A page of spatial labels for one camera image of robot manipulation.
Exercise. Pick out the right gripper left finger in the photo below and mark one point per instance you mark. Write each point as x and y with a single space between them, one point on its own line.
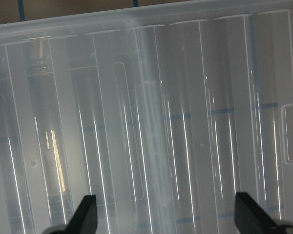
85 218

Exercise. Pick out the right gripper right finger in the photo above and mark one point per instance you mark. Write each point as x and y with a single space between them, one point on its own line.
250 218

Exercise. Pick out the clear plastic box lid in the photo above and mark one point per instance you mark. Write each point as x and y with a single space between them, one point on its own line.
225 69

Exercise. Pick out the clear plastic storage box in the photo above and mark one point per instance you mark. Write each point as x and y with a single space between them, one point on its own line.
81 114

